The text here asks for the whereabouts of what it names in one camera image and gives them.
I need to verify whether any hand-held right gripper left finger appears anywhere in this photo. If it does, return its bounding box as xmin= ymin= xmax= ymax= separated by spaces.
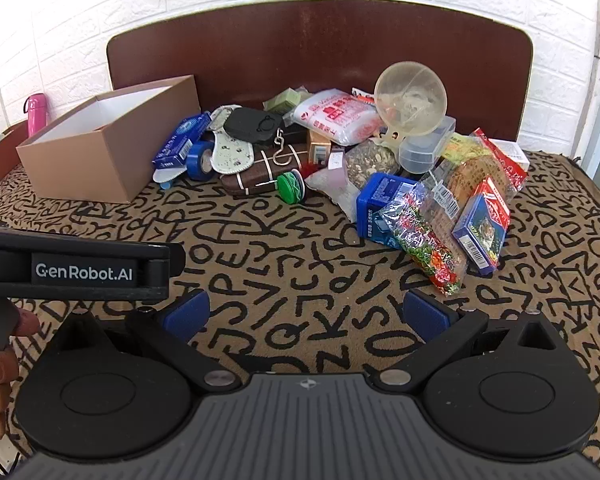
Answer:
xmin=42 ymin=289 xmax=244 ymax=394

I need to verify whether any bag of mixed grains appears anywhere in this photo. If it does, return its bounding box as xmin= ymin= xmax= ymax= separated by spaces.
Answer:
xmin=305 ymin=167 xmax=364 ymax=222

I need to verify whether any colourful candy bag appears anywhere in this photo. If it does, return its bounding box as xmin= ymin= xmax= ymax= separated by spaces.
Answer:
xmin=380 ymin=180 xmax=469 ymax=297

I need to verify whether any clear plastic funnel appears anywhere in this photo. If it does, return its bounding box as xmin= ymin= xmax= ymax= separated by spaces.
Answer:
xmin=374 ymin=62 xmax=449 ymax=148

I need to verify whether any brown cardboard box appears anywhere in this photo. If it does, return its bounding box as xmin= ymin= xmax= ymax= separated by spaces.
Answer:
xmin=16 ymin=75 xmax=202 ymax=205

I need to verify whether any brown wooden headboard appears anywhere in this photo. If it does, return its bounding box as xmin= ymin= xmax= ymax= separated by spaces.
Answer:
xmin=106 ymin=0 xmax=533 ymax=145

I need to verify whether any black pouch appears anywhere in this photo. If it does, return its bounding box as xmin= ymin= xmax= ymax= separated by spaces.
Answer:
xmin=223 ymin=107 xmax=285 ymax=147

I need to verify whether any blue tape roll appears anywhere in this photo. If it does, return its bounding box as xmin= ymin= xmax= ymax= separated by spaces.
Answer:
xmin=186 ymin=141 xmax=216 ymax=181

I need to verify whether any mixed grain bag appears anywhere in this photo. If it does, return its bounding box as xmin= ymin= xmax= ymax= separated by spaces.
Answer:
xmin=344 ymin=139 xmax=401 ymax=186

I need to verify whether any pink bottle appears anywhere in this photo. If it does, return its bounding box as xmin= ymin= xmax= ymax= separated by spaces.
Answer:
xmin=24 ymin=94 xmax=49 ymax=137

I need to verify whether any metal hook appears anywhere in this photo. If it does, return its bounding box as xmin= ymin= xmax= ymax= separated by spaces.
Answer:
xmin=272 ymin=128 xmax=291 ymax=167

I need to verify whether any letter-patterned blanket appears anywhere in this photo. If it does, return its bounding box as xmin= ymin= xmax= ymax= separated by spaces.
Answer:
xmin=0 ymin=149 xmax=600 ymax=467

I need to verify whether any clear cracker packet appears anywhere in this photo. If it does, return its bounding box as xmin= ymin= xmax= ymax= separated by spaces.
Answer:
xmin=420 ymin=157 xmax=487 ymax=257

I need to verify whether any red snack packet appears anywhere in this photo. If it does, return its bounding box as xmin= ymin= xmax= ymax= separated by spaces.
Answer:
xmin=472 ymin=127 xmax=530 ymax=197

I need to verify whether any clear plastic container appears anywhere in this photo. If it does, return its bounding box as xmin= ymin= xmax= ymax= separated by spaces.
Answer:
xmin=399 ymin=116 xmax=457 ymax=174

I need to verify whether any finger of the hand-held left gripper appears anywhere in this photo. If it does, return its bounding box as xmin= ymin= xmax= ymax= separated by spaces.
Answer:
xmin=0 ymin=225 xmax=187 ymax=307

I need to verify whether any green round plastic disc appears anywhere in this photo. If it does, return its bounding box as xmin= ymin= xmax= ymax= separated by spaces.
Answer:
xmin=276 ymin=170 xmax=307 ymax=205

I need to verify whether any blue tin box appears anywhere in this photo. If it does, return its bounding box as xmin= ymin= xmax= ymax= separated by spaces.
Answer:
xmin=356 ymin=172 xmax=421 ymax=250

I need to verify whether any small tan carton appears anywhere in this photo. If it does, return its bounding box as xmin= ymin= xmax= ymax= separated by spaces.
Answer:
xmin=307 ymin=130 xmax=334 ymax=166

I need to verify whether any white patterned insole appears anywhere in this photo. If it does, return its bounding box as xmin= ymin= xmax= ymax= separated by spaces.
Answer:
xmin=152 ymin=164 xmax=189 ymax=189
xmin=207 ymin=105 xmax=256 ymax=174

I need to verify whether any blue and red card box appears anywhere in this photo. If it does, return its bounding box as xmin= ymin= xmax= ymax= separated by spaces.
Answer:
xmin=451 ymin=176 xmax=511 ymax=276

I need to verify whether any blue snack packet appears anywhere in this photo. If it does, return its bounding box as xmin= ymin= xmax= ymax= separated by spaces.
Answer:
xmin=152 ymin=114 xmax=212 ymax=169

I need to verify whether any green tea packet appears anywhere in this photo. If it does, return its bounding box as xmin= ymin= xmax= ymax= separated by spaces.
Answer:
xmin=262 ymin=87 xmax=312 ymax=114

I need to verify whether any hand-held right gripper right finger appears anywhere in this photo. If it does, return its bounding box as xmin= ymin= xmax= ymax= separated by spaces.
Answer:
xmin=367 ymin=288 xmax=563 ymax=394

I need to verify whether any brown package with white straps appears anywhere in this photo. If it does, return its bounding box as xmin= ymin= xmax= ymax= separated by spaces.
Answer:
xmin=219 ymin=142 xmax=312 ymax=197

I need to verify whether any white bag with red print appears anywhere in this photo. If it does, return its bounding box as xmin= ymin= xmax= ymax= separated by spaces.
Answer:
xmin=292 ymin=89 xmax=384 ymax=147

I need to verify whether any yellow green packet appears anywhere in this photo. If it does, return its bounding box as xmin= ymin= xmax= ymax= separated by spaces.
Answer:
xmin=440 ymin=132 xmax=482 ymax=164

